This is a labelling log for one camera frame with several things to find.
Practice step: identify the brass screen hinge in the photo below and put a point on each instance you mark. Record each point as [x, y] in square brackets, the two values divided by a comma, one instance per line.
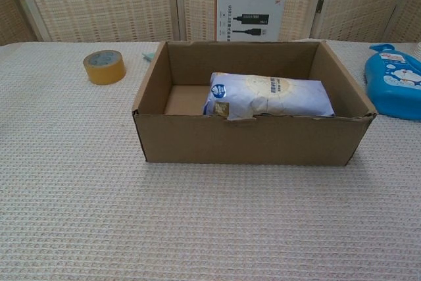
[320, 4]

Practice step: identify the beige woven tablecloth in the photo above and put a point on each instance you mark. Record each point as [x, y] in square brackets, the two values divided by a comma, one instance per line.
[197, 221]

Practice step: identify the blue cartoon detergent bottle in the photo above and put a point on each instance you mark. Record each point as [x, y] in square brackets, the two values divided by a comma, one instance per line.
[394, 90]

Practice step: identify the blue tissue pack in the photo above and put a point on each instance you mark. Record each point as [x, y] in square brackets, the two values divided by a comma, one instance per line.
[276, 96]

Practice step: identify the white paper cup stack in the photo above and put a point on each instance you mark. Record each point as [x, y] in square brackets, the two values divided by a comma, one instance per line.
[418, 50]

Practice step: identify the brown packing tape roll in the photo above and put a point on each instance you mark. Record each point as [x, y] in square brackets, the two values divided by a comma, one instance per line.
[105, 72]

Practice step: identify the mint green plastic dustpan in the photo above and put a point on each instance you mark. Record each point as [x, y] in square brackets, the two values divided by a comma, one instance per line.
[147, 56]

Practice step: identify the woven folding screen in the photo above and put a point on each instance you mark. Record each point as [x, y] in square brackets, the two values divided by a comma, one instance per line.
[98, 1]

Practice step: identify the open brown cardboard box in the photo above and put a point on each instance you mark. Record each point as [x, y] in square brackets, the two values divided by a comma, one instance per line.
[243, 143]

